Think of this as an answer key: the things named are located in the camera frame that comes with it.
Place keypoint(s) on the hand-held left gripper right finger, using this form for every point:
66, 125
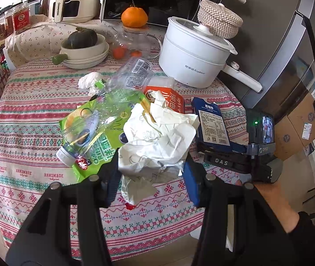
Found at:
192, 181

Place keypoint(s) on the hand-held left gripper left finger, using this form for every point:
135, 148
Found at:
115, 173

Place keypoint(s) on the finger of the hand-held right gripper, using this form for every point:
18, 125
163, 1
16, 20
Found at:
221, 149

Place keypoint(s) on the green snack bag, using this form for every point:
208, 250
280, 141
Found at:
103, 152

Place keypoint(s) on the blue carton box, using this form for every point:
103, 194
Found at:
210, 122

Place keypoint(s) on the white paper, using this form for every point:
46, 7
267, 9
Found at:
157, 144

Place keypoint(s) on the clear plastic bottle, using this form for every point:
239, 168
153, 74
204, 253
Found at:
99, 116

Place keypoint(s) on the orange carton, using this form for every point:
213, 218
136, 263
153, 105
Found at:
174, 102

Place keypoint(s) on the white tissue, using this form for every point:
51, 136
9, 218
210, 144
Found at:
89, 80

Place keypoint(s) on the clear barcode plastic package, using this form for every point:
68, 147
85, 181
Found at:
135, 72

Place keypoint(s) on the person's right forearm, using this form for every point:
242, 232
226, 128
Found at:
306, 243

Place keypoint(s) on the person's right hand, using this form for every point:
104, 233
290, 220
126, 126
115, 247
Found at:
276, 199

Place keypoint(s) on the cardboard box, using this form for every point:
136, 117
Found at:
295, 133

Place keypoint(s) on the small red wrapper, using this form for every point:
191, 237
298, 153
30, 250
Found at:
129, 206

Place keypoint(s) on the patterned tablecloth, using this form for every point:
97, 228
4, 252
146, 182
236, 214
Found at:
35, 144

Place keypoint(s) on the grey refrigerator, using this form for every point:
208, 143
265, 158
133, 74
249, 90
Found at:
279, 47

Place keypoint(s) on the white electric pot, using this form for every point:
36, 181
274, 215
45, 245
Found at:
190, 63

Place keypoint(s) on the cream plate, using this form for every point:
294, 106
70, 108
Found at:
85, 65
102, 56

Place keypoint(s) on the woven lidded basket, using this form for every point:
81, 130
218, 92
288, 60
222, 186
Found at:
223, 22

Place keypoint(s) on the small tangerine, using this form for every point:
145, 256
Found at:
136, 53
119, 52

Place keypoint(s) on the glass pot lid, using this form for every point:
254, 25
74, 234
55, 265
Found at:
190, 30

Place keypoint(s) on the glass teapot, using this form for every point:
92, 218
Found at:
143, 43

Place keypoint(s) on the green pumpkin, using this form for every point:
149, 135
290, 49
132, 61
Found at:
82, 38

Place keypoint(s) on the white floral cloth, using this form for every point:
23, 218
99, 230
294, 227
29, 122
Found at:
41, 38

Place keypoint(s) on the large orange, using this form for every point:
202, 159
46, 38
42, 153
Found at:
134, 16

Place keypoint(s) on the red label spice jar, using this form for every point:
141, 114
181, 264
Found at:
21, 19

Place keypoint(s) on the white blue paper carton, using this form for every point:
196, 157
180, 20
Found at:
35, 7

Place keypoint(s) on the glass spice jar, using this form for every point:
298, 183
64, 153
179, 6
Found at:
1, 26
9, 22

